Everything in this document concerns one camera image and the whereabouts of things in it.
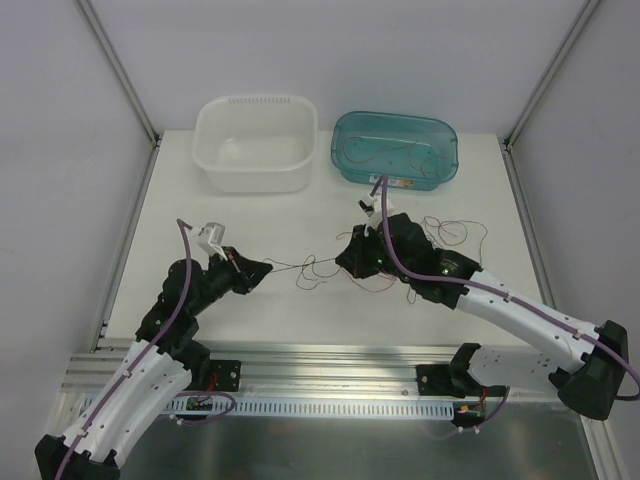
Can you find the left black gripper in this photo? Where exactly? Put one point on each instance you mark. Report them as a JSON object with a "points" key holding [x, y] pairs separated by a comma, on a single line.
{"points": [[240, 273]]}

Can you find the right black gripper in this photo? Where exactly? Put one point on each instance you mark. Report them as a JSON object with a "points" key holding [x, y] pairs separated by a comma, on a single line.
{"points": [[369, 252]]}

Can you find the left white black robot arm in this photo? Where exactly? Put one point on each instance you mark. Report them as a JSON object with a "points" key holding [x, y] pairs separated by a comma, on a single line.
{"points": [[162, 361]]}

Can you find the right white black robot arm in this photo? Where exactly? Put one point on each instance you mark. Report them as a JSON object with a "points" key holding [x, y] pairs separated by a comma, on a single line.
{"points": [[582, 363]]}

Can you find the label sticker on bin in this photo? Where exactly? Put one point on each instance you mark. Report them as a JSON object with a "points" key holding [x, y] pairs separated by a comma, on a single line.
{"points": [[394, 182]]}

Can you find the teal transparent plastic bin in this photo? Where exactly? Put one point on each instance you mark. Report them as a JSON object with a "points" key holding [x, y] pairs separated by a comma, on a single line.
{"points": [[399, 146]]}

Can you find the white plastic tub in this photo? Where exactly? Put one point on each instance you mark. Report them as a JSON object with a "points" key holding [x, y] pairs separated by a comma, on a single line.
{"points": [[256, 144]]}

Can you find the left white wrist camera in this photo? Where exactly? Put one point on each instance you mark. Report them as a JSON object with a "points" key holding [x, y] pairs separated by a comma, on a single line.
{"points": [[209, 239]]}

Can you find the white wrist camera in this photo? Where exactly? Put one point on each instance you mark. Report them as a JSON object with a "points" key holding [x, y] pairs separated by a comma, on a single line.
{"points": [[372, 205], [209, 239]]}

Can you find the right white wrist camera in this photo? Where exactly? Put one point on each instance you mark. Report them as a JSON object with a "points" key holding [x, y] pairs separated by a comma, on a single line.
{"points": [[372, 205]]}

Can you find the aluminium mounting rail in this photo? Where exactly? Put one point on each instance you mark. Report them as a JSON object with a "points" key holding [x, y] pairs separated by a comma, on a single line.
{"points": [[298, 370]]}

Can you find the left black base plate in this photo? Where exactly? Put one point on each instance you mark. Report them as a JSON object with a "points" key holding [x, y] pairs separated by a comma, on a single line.
{"points": [[223, 376]]}

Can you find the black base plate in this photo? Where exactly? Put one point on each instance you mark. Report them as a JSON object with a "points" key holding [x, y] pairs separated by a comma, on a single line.
{"points": [[436, 380], [223, 376]]}

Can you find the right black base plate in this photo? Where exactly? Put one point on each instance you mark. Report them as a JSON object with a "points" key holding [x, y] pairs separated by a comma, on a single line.
{"points": [[436, 380]]}

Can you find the white slotted cable duct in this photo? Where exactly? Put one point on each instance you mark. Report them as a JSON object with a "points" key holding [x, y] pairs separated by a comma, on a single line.
{"points": [[313, 408]]}

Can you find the left aluminium frame post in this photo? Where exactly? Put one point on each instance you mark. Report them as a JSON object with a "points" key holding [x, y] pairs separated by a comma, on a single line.
{"points": [[105, 45]]}

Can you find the aluminium frame post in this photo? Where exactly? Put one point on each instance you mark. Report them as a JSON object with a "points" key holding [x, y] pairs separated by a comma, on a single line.
{"points": [[105, 45], [571, 38]]}

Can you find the right aluminium frame post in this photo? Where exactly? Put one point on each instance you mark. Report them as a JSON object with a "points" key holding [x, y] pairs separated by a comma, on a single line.
{"points": [[571, 38]]}

